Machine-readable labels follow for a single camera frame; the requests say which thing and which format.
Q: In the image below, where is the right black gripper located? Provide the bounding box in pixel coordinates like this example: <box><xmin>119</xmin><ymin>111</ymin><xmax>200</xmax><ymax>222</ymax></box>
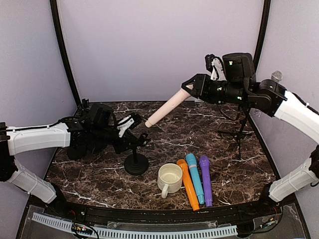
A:
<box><xmin>182</xmin><ymin>73</ymin><xmax>248</xmax><ymax>105</ymax></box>

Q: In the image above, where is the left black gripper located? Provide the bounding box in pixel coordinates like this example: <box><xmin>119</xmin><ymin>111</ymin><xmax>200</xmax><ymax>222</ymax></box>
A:
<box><xmin>93</xmin><ymin>126</ymin><xmax>140</xmax><ymax>155</ymax></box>

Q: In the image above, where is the pink toy microphone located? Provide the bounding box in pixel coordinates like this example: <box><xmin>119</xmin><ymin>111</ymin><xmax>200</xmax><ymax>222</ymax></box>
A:
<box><xmin>145</xmin><ymin>88</ymin><xmax>191</xmax><ymax>128</ymax></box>

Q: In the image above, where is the black stand of pink microphone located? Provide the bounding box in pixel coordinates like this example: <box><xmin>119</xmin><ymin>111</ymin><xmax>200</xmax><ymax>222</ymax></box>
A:
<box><xmin>124</xmin><ymin>150</ymin><xmax>149</xmax><ymax>176</ymax></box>

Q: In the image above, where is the blue toy microphone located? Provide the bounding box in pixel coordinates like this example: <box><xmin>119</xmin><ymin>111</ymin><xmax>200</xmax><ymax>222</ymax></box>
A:
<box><xmin>186</xmin><ymin>153</ymin><xmax>205</xmax><ymax>205</ymax></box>

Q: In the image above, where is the black tripod microphone stand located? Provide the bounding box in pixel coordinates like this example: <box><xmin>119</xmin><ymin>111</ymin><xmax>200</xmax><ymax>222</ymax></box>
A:
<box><xmin>217</xmin><ymin>105</ymin><xmax>251</xmax><ymax>160</ymax></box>

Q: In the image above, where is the purple toy microphone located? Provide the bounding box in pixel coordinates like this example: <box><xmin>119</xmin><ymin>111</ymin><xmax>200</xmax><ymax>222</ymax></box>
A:
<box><xmin>199</xmin><ymin>155</ymin><xmax>213</xmax><ymax>207</ymax></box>

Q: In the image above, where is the orange toy microphone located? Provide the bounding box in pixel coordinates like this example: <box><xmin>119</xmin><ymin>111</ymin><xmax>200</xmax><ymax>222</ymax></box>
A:
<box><xmin>176</xmin><ymin>159</ymin><xmax>200</xmax><ymax>212</ymax></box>

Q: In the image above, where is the silver glitter microphone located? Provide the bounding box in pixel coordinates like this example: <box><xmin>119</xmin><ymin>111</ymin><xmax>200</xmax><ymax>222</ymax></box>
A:
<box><xmin>253</xmin><ymin>70</ymin><xmax>284</xmax><ymax>118</ymax></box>

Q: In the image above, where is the black stand of purple microphone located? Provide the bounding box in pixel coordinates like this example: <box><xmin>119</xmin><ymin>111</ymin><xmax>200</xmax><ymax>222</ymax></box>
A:
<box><xmin>86</xmin><ymin>141</ymin><xmax>108</xmax><ymax>154</ymax></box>

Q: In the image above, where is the black stand of orange microphone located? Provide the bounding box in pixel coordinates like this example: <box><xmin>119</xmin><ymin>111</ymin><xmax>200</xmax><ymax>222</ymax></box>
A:
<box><xmin>67</xmin><ymin>146</ymin><xmax>87</xmax><ymax>160</ymax></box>

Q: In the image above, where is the black stand of blue microphone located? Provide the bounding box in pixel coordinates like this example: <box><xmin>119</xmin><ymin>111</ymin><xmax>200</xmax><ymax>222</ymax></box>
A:
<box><xmin>79</xmin><ymin>99</ymin><xmax>89</xmax><ymax>117</ymax></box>

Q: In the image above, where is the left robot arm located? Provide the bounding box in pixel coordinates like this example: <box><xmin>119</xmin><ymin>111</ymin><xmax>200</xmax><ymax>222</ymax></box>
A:
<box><xmin>0</xmin><ymin>102</ymin><xmax>149</xmax><ymax>217</ymax></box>

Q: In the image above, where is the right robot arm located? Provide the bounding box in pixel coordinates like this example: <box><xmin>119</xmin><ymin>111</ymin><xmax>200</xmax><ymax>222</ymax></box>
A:
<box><xmin>181</xmin><ymin>53</ymin><xmax>319</xmax><ymax>216</ymax></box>

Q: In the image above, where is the white ceramic mug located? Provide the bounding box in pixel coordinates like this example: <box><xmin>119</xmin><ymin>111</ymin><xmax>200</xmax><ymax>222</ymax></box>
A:
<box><xmin>157</xmin><ymin>163</ymin><xmax>183</xmax><ymax>199</ymax></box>

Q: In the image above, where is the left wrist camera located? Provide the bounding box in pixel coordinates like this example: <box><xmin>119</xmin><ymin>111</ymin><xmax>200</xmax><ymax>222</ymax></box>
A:
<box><xmin>117</xmin><ymin>113</ymin><xmax>142</xmax><ymax>138</ymax></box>

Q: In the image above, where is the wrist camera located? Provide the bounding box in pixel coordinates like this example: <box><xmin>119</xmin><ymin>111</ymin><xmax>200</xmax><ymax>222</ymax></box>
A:
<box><xmin>117</xmin><ymin>113</ymin><xmax>142</xmax><ymax>138</ymax></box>
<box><xmin>205</xmin><ymin>54</ymin><xmax>226</xmax><ymax>81</ymax></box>

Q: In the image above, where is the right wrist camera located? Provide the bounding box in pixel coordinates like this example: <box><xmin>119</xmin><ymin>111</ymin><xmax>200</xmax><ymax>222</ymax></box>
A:
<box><xmin>205</xmin><ymin>54</ymin><xmax>226</xmax><ymax>81</ymax></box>

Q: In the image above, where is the black front rail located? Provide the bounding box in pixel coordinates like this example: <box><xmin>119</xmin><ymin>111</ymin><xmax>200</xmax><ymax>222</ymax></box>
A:
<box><xmin>67</xmin><ymin>201</ymin><xmax>283</xmax><ymax>225</ymax></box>

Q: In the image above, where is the white cable duct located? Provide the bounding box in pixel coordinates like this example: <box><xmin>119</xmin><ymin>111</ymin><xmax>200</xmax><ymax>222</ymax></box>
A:
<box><xmin>31</xmin><ymin>213</ymin><xmax>238</xmax><ymax>239</ymax></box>

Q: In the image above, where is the right black frame post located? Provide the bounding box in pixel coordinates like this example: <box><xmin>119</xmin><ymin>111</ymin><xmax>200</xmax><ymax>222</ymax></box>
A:
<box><xmin>253</xmin><ymin>0</ymin><xmax>271</xmax><ymax>72</ymax></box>

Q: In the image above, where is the black frame post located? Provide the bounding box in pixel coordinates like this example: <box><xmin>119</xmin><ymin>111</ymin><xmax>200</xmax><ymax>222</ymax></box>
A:
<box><xmin>253</xmin><ymin>0</ymin><xmax>271</xmax><ymax>72</ymax></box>
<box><xmin>49</xmin><ymin>0</ymin><xmax>81</xmax><ymax>106</ymax></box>

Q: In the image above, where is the left black frame post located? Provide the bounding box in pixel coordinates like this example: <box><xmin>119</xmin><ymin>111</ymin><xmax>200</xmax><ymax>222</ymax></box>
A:
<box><xmin>49</xmin><ymin>0</ymin><xmax>81</xmax><ymax>106</ymax></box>

